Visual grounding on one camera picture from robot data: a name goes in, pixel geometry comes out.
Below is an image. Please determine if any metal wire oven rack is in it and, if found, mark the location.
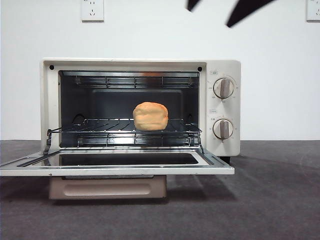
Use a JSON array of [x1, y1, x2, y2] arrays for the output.
[[46, 117, 203, 135]]

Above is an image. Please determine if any glass oven door with handle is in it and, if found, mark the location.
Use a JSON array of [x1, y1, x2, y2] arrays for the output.
[[0, 147, 235, 201]]

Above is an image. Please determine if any white Toshiba toaster oven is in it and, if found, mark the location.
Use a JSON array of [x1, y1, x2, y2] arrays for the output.
[[39, 58, 242, 165]]

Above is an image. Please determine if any golden bread loaf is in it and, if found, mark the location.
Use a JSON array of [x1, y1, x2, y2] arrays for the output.
[[132, 101, 169, 132]]

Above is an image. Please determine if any white round oven knob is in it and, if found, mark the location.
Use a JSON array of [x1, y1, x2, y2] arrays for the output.
[[213, 118, 235, 140], [213, 77, 235, 99]]

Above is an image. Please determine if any white wall socket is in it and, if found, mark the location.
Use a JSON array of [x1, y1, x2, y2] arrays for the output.
[[306, 0, 320, 22], [81, 0, 105, 22]]

